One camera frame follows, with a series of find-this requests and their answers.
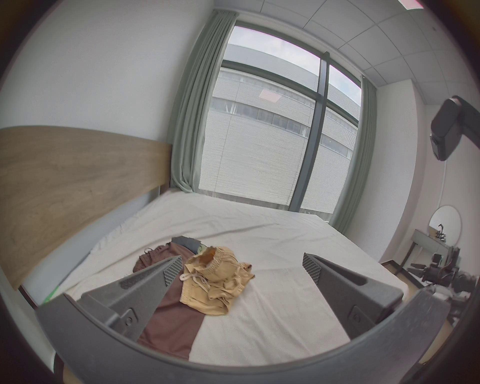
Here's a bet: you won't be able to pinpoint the brown garment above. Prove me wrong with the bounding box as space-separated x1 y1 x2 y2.
133 242 206 362

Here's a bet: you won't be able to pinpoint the grey dressing table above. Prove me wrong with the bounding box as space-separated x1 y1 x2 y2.
403 229 455 275

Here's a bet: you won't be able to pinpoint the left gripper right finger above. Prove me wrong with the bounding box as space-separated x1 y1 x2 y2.
302 252 404 340

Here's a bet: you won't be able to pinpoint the dark grey garment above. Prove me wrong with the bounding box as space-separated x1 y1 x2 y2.
171 236 205 253

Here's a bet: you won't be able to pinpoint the tan shorts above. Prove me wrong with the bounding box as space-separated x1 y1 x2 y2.
179 245 256 316

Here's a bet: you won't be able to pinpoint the round wall mirror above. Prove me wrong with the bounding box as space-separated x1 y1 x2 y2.
428 205 463 246

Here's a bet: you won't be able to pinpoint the bed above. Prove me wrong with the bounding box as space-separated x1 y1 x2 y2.
0 125 409 384

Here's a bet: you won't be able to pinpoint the window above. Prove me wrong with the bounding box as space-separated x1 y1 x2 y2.
196 20 364 223

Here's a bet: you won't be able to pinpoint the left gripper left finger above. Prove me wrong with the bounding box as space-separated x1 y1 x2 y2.
80 255 184 342

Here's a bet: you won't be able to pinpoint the grey-green curtain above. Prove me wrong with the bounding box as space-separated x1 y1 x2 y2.
330 75 378 235
169 9 239 194

